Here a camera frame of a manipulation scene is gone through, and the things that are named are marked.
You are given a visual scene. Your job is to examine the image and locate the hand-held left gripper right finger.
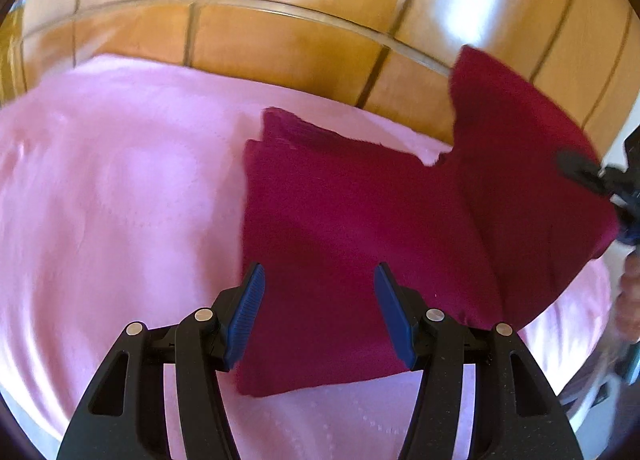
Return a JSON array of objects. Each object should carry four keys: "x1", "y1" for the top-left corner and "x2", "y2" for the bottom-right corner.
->
[{"x1": 374, "y1": 262, "x2": 586, "y2": 460}]

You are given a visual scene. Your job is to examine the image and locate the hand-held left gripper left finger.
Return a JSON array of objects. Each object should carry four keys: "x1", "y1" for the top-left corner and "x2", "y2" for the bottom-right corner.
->
[{"x1": 56, "y1": 262, "x2": 266, "y2": 460}]

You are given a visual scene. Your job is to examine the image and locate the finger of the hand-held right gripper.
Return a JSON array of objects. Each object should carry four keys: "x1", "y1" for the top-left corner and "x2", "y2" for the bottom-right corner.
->
[{"x1": 556, "y1": 149, "x2": 615, "y2": 199}]

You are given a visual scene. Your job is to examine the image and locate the dark red garment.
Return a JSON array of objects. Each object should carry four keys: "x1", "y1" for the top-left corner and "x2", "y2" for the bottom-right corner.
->
[{"x1": 235, "y1": 44, "x2": 621, "y2": 398}]

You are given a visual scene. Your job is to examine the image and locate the person's right hand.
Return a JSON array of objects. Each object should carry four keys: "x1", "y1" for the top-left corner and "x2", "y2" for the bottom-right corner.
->
[{"x1": 616, "y1": 254, "x2": 640, "y2": 341}]

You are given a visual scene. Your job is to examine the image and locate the pink blanket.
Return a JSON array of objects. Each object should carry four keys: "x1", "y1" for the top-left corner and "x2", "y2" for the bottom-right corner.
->
[{"x1": 0, "y1": 54, "x2": 621, "y2": 460}]

